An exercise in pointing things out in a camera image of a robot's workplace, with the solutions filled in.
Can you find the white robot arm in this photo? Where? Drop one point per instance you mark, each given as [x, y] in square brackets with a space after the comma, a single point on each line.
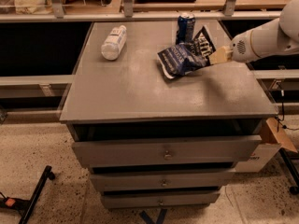
[277, 37]

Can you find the blue pepsi can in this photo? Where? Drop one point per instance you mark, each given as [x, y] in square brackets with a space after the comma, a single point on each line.
[186, 22]

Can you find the grey drawer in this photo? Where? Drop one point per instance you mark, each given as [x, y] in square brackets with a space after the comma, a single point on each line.
[160, 199]
[195, 178]
[143, 152]

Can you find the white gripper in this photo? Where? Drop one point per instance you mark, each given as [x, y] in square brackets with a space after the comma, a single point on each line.
[240, 49]

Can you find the metal railing frame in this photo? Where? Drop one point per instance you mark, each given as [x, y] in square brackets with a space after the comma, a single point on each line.
[132, 10]

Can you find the clear plastic water bottle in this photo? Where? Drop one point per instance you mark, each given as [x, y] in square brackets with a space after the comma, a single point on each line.
[111, 48]

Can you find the cardboard box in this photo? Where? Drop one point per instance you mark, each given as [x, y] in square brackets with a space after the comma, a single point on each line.
[274, 138]

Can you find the top grey drawer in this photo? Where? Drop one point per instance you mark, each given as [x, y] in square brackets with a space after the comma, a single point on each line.
[143, 152]

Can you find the bottom grey drawer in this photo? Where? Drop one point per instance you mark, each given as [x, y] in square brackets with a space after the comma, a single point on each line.
[160, 199]

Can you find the black stand leg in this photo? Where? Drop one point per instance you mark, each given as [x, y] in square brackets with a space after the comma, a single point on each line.
[289, 157]
[26, 207]

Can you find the black stand leg left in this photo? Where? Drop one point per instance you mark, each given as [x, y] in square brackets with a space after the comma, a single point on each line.
[26, 207]

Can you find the grey drawer cabinet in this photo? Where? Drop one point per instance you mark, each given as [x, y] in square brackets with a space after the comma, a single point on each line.
[131, 98]

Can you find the black stand leg right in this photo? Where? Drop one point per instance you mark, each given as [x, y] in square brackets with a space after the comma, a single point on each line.
[289, 157]

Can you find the middle grey drawer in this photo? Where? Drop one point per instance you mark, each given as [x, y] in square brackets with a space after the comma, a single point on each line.
[195, 178]

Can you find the blue chip bag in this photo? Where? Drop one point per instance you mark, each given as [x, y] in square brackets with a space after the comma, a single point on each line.
[184, 58]

